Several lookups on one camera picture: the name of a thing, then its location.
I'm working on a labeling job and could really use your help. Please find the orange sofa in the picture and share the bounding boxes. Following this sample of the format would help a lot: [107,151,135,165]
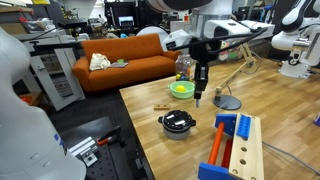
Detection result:
[72,34,181,92]

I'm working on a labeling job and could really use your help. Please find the white cloth bag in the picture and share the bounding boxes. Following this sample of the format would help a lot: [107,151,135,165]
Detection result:
[89,53,111,71]

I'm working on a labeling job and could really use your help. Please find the clear jar of coloured cubes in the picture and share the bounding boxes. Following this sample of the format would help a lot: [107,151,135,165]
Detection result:
[175,55,196,82]

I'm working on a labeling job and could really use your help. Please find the wooden toy workbench, blue ends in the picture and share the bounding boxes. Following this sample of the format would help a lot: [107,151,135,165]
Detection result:
[198,113,264,180]

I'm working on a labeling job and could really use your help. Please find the orange-handled tool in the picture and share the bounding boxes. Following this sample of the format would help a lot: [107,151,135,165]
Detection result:
[97,126,121,146]

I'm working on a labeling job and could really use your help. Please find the blue toy brick plate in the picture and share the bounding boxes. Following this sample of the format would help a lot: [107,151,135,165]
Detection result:
[236,115,251,140]

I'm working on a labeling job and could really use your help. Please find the white working robot arm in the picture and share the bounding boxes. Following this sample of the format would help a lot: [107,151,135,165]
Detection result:
[146,0,268,91]

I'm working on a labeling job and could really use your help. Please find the grey cable on table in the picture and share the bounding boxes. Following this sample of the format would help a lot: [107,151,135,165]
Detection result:
[261,141,320,176]

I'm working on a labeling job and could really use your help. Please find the white robot arm near side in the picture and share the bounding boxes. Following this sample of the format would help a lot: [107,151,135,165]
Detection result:
[0,29,86,180]

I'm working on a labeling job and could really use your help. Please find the white robot arm far side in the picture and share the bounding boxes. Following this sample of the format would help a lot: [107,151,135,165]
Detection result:
[271,0,320,79]

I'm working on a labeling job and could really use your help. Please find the green bowl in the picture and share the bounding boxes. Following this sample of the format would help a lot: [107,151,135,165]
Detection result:
[168,81,195,99]

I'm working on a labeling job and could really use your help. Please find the yellow ball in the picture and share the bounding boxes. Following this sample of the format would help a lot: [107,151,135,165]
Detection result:
[176,85,186,92]

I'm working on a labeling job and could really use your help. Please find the small black lidded pot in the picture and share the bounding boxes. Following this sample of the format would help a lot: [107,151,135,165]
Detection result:
[158,110,196,140]

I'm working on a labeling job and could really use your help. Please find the aluminium bracket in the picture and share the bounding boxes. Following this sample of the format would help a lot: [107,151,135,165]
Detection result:
[69,137,98,167]

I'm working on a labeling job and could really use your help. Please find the book on sofa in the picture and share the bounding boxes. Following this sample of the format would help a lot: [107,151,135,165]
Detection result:
[109,62,129,68]

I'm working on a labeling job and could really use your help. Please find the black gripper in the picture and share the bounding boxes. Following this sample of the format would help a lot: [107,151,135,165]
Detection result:
[189,38,221,108]

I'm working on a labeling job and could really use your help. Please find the small wooden block with holes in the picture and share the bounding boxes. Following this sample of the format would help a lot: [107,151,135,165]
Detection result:
[153,104,171,110]

